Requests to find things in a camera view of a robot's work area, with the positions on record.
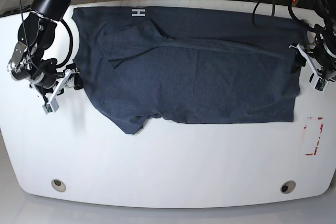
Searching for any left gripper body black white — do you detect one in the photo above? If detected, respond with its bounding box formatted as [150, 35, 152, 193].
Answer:
[289, 41, 335, 80]

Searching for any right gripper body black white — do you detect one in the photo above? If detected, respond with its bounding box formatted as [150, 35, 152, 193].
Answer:
[29, 63, 80, 103]

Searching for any dark blue T-shirt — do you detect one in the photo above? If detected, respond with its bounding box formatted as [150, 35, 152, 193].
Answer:
[72, 7, 308, 134]

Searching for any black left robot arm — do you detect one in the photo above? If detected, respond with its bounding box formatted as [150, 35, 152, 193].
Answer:
[288, 0, 335, 81]

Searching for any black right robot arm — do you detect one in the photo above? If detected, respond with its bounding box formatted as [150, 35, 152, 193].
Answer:
[7, 0, 83, 113]

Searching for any red tape rectangle marking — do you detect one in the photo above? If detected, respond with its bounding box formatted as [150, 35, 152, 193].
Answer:
[301, 117, 323, 156]

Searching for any left table grommet hole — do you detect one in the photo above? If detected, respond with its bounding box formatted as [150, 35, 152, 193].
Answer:
[51, 179, 66, 193]

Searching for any table grommet hole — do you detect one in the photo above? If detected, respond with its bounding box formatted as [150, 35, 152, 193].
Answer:
[51, 179, 66, 193]
[280, 180, 296, 194]

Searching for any right table grommet hole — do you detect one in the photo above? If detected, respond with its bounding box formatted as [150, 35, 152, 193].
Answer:
[280, 180, 296, 194]

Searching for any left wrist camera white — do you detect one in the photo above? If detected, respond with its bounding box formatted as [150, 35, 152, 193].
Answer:
[311, 76, 329, 93]

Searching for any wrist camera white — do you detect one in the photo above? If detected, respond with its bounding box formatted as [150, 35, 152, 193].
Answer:
[43, 100, 59, 114]
[311, 76, 329, 93]

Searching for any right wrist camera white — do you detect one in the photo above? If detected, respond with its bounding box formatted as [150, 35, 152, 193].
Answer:
[43, 100, 59, 114]

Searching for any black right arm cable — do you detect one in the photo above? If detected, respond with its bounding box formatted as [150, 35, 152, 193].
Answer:
[54, 18, 75, 69]

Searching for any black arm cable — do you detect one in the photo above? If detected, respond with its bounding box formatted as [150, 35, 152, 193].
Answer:
[54, 18, 75, 69]
[251, 0, 310, 29]

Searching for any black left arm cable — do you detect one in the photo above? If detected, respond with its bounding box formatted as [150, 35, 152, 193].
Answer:
[251, 0, 310, 29]

